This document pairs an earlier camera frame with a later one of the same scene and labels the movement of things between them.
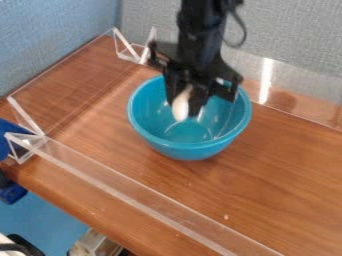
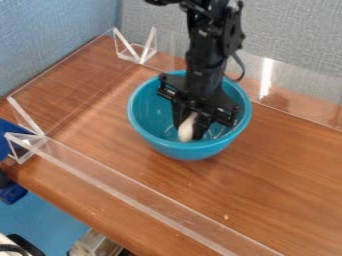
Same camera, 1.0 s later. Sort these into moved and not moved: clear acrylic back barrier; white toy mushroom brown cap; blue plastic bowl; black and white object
Moved: white toy mushroom brown cap
Not moved: clear acrylic back barrier; black and white object; blue plastic bowl
